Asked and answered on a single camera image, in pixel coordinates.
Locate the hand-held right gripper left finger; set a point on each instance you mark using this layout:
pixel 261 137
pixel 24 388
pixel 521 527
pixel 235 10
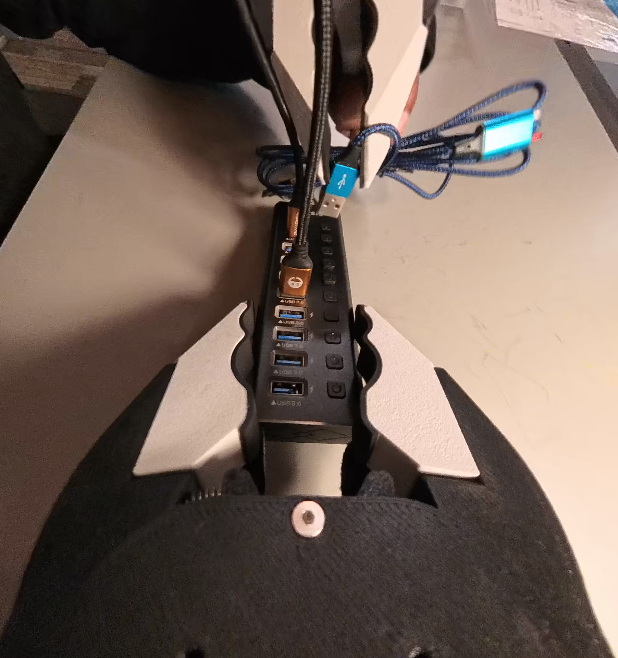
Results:
pixel 196 406

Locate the person's left forearm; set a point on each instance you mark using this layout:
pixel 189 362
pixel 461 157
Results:
pixel 134 36

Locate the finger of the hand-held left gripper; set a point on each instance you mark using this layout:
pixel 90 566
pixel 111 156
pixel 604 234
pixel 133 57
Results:
pixel 396 51
pixel 293 31

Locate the printed paper sheet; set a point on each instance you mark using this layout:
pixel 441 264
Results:
pixel 561 18

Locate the black usb hub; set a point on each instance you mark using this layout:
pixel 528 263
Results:
pixel 309 354

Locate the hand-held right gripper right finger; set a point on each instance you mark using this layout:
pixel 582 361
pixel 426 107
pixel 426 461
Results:
pixel 422 411

